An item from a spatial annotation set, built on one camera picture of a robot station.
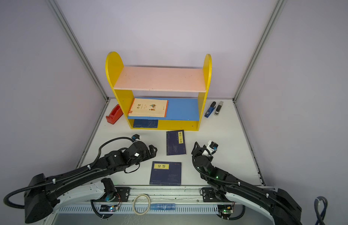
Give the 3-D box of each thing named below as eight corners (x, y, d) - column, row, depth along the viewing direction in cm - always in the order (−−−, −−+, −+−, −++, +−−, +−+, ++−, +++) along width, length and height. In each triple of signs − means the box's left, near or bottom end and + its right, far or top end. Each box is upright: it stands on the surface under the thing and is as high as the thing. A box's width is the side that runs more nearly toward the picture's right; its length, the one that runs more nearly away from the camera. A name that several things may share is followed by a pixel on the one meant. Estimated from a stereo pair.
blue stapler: (204, 116, 112) (206, 112, 108) (212, 105, 120) (213, 101, 115) (208, 118, 111) (210, 114, 106) (215, 107, 119) (217, 102, 114)
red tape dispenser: (108, 122, 108) (104, 117, 102) (119, 109, 117) (117, 103, 111) (115, 125, 106) (112, 120, 101) (126, 111, 115) (124, 106, 109)
